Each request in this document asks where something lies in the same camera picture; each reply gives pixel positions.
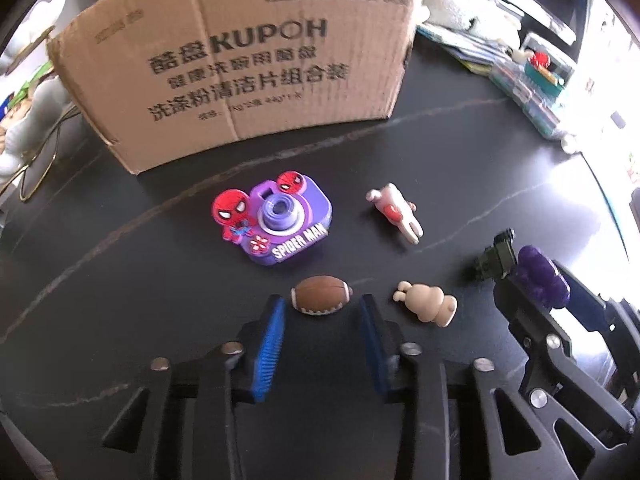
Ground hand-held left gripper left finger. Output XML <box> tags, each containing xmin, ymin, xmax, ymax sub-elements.
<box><xmin>102</xmin><ymin>294</ymin><xmax>288</xmax><ymax>480</ymax></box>

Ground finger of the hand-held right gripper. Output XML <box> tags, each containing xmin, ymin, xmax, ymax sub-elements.
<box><xmin>492</xmin><ymin>275</ymin><xmax>637</xmax><ymax>461</ymax></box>
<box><xmin>552</xmin><ymin>259</ymin><xmax>640</xmax><ymax>346</ymax></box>

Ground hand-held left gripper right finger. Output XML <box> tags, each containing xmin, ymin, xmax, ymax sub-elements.
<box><xmin>357</xmin><ymin>294</ymin><xmax>566</xmax><ymax>480</ymax></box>

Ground purple bumpy toy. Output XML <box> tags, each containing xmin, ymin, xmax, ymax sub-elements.
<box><xmin>515</xmin><ymin>245</ymin><xmax>571</xmax><ymax>309</ymax></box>

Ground brown toy football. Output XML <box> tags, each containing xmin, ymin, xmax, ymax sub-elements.
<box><xmin>290</xmin><ymin>275</ymin><xmax>354</xmax><ymax>316</ymax></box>

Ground beige bear figurine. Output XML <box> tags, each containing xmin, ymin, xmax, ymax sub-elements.
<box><xmin>392</xmin><ymin>281</ymin><xmax>458</xmax><ymax>324</ymax></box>

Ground dark green toy vehicle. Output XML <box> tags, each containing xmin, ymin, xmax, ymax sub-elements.
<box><xmin>474</xmin><ymin>229</ymin><xmax>519</xmax><ymax>282</ymax></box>

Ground purple toy camera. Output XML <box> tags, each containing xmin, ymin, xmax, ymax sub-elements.
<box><xmin>211</xmin><ymin>171</ymin><xmax>333</xmax><ymax>267</ymax></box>

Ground white rabbit figurine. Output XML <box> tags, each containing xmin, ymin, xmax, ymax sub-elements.
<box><xmin>366</xmin><ymin>183</ymin><xmax>424</xmax><ymax>245</ymax></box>

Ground brown cardboard box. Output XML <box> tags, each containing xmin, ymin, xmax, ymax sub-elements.
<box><xmin>46</xmin><ymin>0</ymin><xmax>432</xmax><ymax>176</ymax></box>

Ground clear plastic storage box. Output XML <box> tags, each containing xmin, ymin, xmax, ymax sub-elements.
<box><xmin>489</xmin><ymin>32</ymin><xmax>577</xmax><ymax>139</ymax></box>

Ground stack of books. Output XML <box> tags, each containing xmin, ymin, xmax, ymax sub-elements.
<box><xmin>416</xmin><ymin>22</ymin><xmax>507</xmax><ymax>77</ymax></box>

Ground white plush toy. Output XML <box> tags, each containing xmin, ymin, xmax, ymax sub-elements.
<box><xmin>424</xmin><ymin>0</ymin><xmax>522</xmax><ymax>43</ymax></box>

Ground large white hand-shaped dish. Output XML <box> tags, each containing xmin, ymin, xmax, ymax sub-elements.
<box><xmin>0</xmin><ymin>79</ymin><xmax>77</xmax><ymax>184</ymax></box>

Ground colourful snack packets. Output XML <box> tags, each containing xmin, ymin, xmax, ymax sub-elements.
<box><xmin>0</xmin><ymin>59</ymin><xmax>56</xmax><ymax>127</ymax></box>

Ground small white hand-shaped dish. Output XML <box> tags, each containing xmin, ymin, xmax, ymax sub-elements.
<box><xmin>0</xmin><ymin>0</ymin><xmax>69</xmax><ymax>61</ymax></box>

